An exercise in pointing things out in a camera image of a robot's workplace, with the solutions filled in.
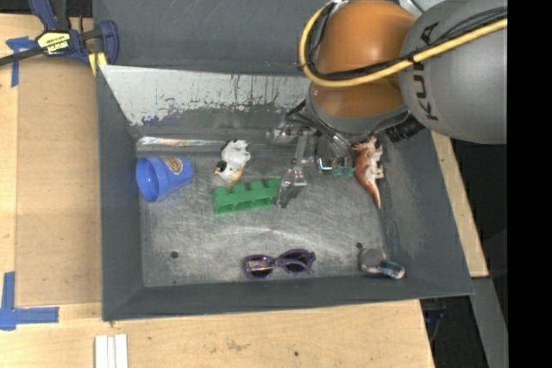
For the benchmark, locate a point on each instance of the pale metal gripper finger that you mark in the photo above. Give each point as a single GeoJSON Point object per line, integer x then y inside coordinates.
{"type": "Point", "coordinates": [286, 185]}
{"type": "Point", "coordinates": [296, 188]}

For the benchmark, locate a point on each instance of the green toy building block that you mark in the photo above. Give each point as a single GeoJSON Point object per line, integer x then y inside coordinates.
{"type": "Point", "coordinates": [243, 198]}

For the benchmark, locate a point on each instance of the grey metal bin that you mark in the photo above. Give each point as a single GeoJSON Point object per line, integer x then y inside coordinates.
{"type": "Point", "coordinates": [259, 232]}

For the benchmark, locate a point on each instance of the white toy animal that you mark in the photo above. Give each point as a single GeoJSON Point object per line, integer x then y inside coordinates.
{"type": "Point", "coordinates": [235, 159]}

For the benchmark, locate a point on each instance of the orange toy dinosaur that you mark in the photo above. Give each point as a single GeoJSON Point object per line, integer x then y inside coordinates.
{"type": "Point", "coordinates": [366, 168]}

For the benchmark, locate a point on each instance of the purple sunglasses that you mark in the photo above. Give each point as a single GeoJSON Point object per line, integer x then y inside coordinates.
{"type": "Point", "coordinates": [293, 262]}

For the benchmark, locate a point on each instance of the grey and blue small object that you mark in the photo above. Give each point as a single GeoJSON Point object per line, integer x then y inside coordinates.
{"type": "Point", "coordinates": [374, 260]}

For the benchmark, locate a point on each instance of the blue plastic cup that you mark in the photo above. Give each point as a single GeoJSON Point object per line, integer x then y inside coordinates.
{"type": "Point", "coordinates": [161, 179]}

